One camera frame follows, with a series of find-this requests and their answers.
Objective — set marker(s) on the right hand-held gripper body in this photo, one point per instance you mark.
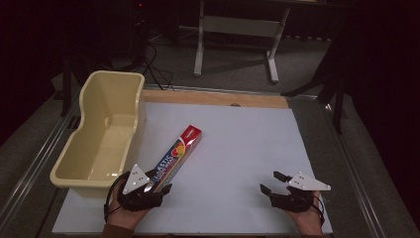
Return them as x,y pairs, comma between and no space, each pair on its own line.
297,198

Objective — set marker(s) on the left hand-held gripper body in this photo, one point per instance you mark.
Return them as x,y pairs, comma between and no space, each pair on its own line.
138,198

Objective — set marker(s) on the long red blue wrap box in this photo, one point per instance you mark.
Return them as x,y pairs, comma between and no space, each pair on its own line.
181,149

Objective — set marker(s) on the cream plastic bin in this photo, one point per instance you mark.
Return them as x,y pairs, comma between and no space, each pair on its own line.
99,155

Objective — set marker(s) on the person's left hand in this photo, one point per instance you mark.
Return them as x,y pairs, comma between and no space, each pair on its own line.
124,216

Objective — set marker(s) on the person's right hand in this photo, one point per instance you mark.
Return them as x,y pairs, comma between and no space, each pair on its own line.
308,222

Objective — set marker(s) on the white table mat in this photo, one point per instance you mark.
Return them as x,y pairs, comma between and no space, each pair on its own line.
237,158

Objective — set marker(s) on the black tripod stand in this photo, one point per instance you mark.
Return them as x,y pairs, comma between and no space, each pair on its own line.
336,86

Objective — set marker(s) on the metal rail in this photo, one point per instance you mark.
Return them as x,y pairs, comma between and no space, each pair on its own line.
356,172
36,165

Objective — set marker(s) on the white metal table frame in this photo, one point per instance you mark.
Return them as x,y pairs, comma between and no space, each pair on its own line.
237,26

